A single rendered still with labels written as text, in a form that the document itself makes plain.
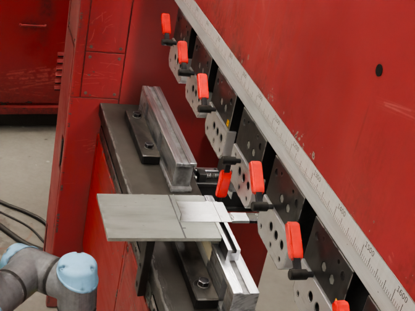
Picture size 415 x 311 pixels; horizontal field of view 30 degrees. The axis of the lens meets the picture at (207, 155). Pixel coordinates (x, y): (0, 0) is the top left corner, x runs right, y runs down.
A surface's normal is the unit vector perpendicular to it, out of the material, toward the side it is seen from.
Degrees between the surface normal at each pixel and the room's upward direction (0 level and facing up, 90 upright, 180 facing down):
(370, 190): 90
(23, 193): 0
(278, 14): 90
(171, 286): 0
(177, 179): 90
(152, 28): 90
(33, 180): 0
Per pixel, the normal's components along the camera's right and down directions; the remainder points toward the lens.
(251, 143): -0.95, -0.04
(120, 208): 0.18, -0.87
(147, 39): 0.26, 0.50
